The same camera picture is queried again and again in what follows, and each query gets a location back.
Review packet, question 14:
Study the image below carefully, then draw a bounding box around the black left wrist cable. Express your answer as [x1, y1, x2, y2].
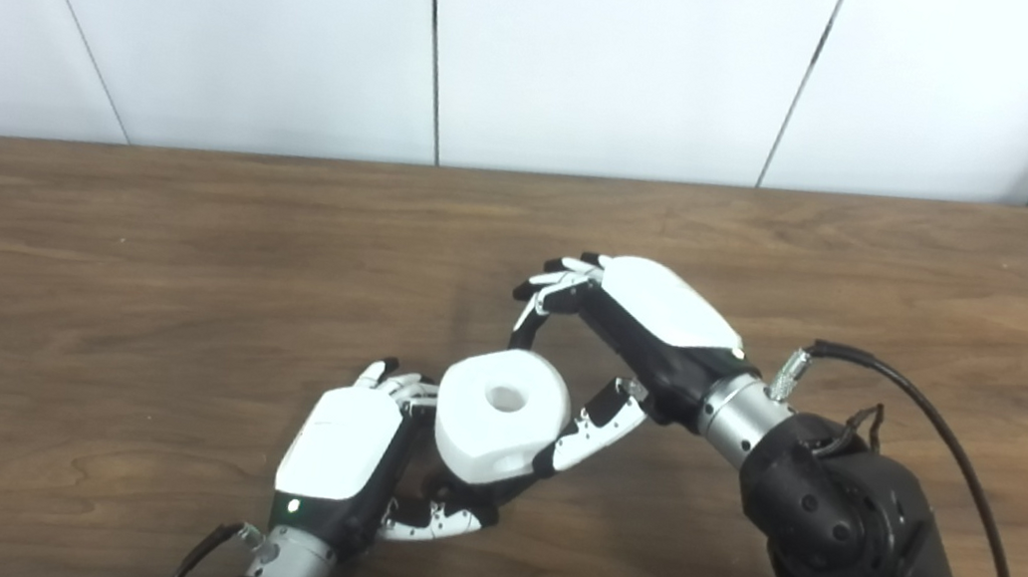
[161, 511, 266, 577]

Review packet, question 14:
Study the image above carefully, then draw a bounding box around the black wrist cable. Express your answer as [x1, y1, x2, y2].
[742, 333, 1028, 577]
[161, 511, 266, 577]

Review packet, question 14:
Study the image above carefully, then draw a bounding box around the thin black wrist wire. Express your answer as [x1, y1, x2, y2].
[838, 400, 890, 454]

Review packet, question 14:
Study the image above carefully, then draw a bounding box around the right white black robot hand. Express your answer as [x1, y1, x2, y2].
[488, 241, 758, 506]

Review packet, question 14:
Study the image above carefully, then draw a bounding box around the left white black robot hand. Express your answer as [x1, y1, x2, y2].
[264, 344, 508, 577]

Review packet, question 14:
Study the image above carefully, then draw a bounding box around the black flanged holder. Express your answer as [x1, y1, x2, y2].
[415, 457, 541, 539]

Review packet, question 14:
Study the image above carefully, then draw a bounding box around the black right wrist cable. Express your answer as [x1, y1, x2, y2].
[742, 333, 1028, 577]

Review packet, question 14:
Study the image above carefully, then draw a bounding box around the white block with holes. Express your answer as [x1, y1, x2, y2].
[426, 340, 581, 498]

